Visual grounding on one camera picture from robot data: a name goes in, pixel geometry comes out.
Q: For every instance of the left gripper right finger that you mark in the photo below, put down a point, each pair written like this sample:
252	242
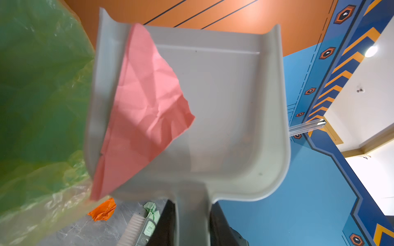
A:
220	231

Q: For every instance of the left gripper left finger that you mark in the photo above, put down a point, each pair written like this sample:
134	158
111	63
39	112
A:
164	232

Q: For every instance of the grey-blue hand brush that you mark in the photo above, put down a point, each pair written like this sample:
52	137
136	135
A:
138	231

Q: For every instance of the grey-blue plastic dustpan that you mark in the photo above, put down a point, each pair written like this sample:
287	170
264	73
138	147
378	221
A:
238	146

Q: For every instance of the large crumpled orange paper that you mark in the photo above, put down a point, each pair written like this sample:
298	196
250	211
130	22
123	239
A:
104	211

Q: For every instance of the large light green paper scrap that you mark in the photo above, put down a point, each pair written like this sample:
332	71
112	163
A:
152	218

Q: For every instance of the pink paper scrap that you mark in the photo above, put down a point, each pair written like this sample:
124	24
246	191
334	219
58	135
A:
149	112

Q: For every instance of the clear yellow bin liner bag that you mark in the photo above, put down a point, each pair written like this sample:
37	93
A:
46	73

